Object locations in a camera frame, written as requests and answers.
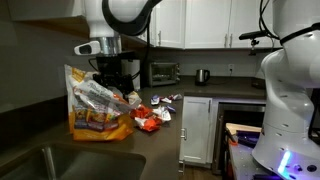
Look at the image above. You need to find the white lower cabinet door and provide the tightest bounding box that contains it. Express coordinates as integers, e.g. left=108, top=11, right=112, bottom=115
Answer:
left=179, top=96, right=213, bottom=168

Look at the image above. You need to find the black cable bundle with strap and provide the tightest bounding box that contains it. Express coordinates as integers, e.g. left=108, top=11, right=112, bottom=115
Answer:
left=258, top=0, right=320, bottom=44

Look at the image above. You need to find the silver toaster oven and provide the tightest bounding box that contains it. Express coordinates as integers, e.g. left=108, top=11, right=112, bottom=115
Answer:
left=148, top=61, right=182, bottom=88

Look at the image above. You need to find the grey wall switch plate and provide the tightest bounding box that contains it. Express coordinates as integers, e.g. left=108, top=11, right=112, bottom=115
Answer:
left=57, top=64, right=67, bottom=89

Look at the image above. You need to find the black stereo camera on stand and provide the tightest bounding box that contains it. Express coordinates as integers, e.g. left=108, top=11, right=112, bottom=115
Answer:
left=238, top=28, right=271, bottom=57

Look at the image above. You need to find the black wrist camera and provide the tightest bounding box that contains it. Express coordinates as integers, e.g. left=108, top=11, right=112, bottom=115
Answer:
left=119, top=50, right=138, bottom=62

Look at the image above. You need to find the stainless steel sink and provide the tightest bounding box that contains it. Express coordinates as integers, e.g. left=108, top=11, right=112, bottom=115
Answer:
left=0, top=142, right=147, bottom=180

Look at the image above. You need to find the orange white snack pack bag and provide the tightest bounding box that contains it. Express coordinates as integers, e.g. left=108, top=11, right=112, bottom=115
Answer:
left=64, top=64, right=143, bottom=142

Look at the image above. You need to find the black clamp with orange tip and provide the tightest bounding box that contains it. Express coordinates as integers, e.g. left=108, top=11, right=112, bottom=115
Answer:
left=226, top=131, right=258, bottom=148

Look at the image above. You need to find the chrome faucet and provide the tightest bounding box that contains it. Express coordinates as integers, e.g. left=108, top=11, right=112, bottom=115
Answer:
left=41, top=146, right=58, bottom=180

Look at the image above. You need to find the steel electric kettle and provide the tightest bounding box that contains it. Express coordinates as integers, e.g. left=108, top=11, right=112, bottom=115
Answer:
left=194, top=68, right=211, bottom=87

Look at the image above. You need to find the black built-in dishwasher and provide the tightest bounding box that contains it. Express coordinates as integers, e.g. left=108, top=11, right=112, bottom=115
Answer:
left=212, top=101, right=267, bottom=176

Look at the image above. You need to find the wooden board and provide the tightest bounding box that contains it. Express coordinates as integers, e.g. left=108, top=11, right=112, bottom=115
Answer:
left=225, top=122, right=263, bottom=136

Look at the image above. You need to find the white paper towel roll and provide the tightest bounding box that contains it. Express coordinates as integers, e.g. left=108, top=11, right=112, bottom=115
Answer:
left=132, top=59, right=141, bottom=90

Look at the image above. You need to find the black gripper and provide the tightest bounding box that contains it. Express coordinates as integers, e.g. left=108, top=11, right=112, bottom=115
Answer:
left=92, top=54, right=135, bottom=101

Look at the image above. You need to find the grey perforated robot table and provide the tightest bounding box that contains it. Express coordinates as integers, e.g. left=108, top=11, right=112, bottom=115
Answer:
left=228, top=143, right=278, bottom=180

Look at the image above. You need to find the white upper cabinet door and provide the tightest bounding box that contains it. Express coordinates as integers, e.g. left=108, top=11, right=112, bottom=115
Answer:
left=184, top=0, right=232, bottom=49
left=230, top=0, right=283, bottom=49
left=151, top=0, right=185, bottom=49

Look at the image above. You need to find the white cabinet door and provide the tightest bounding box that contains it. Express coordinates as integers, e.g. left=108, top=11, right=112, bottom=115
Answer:
left=179, top=96, right=213, bottom=168
left=151, top=0, right=185, bottom=49
left=230, top=0, right=283, bottom=49
left=184, top=0, right=232, bottom=49

